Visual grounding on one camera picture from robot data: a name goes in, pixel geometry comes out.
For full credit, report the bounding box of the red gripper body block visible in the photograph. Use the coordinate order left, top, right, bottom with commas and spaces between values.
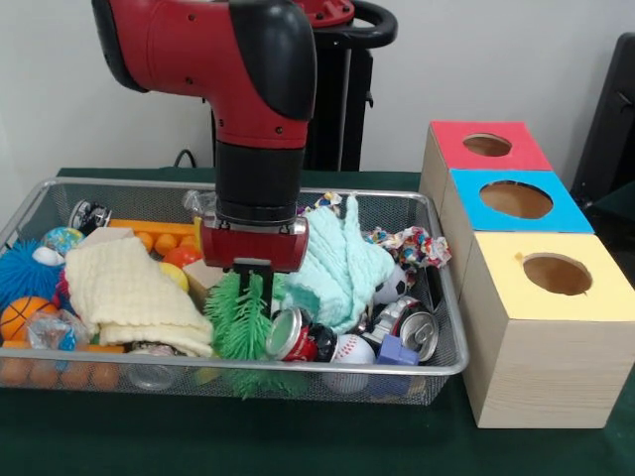
200, 213, 311, 275

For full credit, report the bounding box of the green spiky ball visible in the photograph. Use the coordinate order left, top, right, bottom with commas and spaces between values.
203, 273, 299, 363

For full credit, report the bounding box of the mint green knitted cloth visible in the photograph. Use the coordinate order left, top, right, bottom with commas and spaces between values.
273, 195, 396, 335

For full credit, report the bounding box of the cream knitted cloth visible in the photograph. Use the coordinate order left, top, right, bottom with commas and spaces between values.
64, 236, 215, 358

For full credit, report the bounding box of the colourful braided rope toy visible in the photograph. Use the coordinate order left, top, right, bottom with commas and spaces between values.
367, 226, 452, 271

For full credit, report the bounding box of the shallow clear mesh bin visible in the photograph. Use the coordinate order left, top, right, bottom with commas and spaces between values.
0, 178, 470, 406

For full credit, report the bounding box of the wooden box with three holes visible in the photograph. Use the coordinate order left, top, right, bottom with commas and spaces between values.
420, 121, 635, 429

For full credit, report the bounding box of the red crushed can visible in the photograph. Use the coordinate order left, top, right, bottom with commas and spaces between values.
265, 307, 336, 363

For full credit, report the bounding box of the small red ball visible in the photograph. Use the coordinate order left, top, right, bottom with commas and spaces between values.
164, 246, 202, 269

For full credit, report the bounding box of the white toy baseball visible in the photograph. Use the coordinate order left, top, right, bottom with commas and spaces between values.
330, 334, 377, 395

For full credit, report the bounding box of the small soccer ball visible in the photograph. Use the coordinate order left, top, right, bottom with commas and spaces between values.
375, 266, 408, 304

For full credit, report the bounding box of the dark green table cloth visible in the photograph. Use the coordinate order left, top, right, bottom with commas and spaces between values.
0, 167, 635, 476

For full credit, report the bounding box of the silver crushed can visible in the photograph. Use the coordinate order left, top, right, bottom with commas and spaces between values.
397, 307, 441, 361

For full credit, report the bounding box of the blue spiky ball with eyes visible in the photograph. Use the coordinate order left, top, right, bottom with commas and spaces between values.
0, 241, 61, 306

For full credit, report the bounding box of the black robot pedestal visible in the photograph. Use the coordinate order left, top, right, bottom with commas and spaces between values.
213, 0, 398, 172

